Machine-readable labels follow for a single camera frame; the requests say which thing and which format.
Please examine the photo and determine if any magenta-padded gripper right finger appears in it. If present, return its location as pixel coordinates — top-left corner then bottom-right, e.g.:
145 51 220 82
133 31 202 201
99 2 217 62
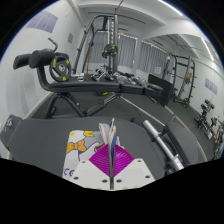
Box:
113 144 156 190

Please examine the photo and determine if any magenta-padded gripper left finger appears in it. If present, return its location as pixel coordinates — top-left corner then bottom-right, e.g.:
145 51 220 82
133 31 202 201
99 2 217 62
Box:
69 143 112 191

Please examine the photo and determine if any colourful cartoon print towel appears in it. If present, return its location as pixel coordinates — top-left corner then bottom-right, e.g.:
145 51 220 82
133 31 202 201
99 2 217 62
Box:
62 118 125 191

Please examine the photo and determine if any silver barbell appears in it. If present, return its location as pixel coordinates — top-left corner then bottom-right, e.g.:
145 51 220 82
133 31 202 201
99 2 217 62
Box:
119 96 184 173

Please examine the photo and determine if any black padded weight bench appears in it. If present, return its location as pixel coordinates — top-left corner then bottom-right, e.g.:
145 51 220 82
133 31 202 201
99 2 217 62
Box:
0 114 201 178

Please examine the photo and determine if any black bench with leg rollers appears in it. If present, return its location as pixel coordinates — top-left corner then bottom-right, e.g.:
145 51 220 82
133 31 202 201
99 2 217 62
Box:
13 37 164 119

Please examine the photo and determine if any black upright panel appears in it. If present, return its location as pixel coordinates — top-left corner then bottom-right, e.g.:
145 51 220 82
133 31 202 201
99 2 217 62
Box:
147 73 174 107

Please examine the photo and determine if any chrome dumbbells row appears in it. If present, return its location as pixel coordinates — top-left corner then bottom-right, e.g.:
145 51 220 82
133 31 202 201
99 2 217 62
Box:
91 68 148 86

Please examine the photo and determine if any grey metal equipment stand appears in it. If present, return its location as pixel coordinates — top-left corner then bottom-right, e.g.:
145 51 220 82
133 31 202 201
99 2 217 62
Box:
213 134 224 160

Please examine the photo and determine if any black exercise machine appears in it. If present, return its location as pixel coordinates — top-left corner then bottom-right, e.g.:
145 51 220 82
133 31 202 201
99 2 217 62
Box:
194 99 216 131

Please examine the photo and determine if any person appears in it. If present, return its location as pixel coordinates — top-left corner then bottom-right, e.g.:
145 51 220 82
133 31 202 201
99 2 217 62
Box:
214 118 224 141

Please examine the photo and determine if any black yellow weight plate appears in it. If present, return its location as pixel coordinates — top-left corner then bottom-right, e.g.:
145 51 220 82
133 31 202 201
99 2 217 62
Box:
101 43 119 59
49 54 72 83

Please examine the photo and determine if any grey window curtain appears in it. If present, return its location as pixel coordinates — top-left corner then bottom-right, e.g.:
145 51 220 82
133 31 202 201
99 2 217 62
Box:
88 31 137 69
138 41 168 74

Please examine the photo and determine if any black squat rack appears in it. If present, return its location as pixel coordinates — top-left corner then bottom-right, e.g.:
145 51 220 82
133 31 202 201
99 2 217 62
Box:
164 52 197 108

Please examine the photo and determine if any long ceiling light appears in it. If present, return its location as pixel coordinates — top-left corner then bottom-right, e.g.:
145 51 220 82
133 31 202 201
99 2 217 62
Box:
200 37 214 61
158 0 184 16

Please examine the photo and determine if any small purple wall poster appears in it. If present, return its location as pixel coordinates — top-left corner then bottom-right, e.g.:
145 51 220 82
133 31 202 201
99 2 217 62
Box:
203 78 219 96

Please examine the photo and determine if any grey cable power rack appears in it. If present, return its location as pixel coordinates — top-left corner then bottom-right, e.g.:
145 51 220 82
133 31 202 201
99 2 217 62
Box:
71 13 120 79

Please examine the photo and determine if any large purple wall poster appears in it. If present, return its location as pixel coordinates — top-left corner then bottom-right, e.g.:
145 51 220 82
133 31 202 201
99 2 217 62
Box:
26 10 59 34

